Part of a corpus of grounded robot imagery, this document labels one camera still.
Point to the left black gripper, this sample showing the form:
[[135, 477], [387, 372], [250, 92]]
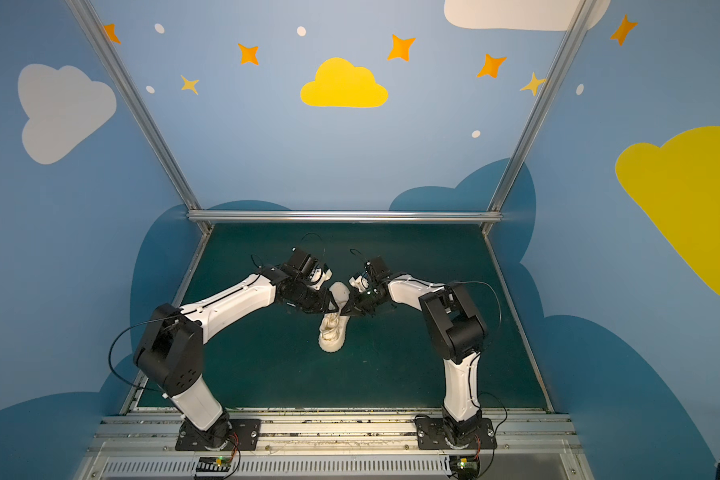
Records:
[[311, 295]]

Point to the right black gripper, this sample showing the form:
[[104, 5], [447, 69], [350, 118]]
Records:
[[364, 295]]

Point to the white knit sneaker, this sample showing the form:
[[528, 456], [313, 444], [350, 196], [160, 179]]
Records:
[[340, 294]]

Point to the white shoelace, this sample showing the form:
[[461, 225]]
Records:
[[333, 326]]

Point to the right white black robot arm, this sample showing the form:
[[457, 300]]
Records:
[[457, 332]]

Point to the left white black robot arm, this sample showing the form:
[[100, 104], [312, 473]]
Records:
[[171, 350]]

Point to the right small circuit board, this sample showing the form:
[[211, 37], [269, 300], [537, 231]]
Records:
[[464, 468]]

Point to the small circuit board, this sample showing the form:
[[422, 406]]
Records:
[[212, 468], [464, 468]]

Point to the left small circuit board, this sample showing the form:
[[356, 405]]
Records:
[[212, 468]]

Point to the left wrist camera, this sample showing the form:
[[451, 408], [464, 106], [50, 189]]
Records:
[[307, 269]]

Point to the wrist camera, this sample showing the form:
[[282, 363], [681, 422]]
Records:
[[376, 273], [307, 269]]

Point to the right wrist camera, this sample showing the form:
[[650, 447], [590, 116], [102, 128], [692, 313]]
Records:
[[376, 273]]

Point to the rear aluminium frame bar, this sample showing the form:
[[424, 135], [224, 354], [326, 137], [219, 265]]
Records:
[[258, 216]]

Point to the front aluminium rail base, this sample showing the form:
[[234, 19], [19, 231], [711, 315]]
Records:
[[337, 444]]

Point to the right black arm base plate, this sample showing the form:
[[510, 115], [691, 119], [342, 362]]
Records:
[[434, 433]]

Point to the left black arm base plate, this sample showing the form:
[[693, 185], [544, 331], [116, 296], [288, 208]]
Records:
[[224, 435]]

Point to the right aluminium frame post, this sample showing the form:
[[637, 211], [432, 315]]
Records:
[[561, 63]]

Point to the aluminium frame post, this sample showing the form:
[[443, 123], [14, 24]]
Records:
[[561, 63], [90, 23]]

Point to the left aluminium frame post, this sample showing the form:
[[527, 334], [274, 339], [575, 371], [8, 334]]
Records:
[[90, 23]]

